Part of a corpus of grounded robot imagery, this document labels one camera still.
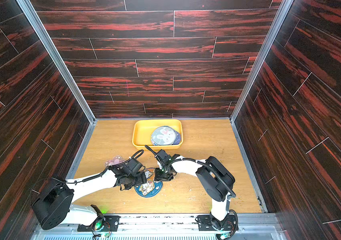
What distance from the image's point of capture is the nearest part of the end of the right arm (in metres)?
0.67

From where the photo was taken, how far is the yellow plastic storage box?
3.41ft

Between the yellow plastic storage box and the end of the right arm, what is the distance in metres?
0.25
